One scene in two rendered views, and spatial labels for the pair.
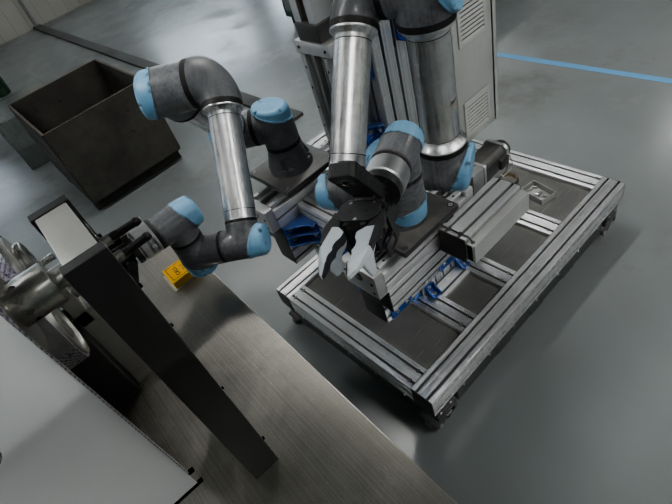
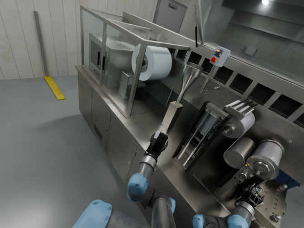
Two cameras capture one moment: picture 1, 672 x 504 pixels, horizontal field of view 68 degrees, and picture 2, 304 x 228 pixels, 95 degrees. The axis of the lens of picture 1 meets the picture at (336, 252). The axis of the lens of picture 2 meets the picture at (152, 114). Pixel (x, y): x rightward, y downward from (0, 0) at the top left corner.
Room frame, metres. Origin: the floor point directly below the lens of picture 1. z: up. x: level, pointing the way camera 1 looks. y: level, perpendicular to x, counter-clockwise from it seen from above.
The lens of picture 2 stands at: (1.01, -0.34, 1.77)
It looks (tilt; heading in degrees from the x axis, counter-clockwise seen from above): 35 degrees down; 155
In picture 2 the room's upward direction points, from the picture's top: 19 degrees clockwise
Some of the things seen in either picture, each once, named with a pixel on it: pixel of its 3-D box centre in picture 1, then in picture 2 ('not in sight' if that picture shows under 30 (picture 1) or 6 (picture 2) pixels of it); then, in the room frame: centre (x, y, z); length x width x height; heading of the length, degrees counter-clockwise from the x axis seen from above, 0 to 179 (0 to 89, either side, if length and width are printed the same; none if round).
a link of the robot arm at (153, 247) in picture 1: (145, 242); (244, 209); (0.90, 0.38, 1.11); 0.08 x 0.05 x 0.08; 27
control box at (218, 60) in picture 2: not in sight; (218, 56); (0.25, 0.31, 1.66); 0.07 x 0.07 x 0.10; 3
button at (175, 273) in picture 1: (180, 272); not in sight; (1.00, 0.40, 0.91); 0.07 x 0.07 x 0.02; 27
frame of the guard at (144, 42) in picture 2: not in sight; (124, 58); (-0.65, -0.13, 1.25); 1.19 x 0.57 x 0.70; 27
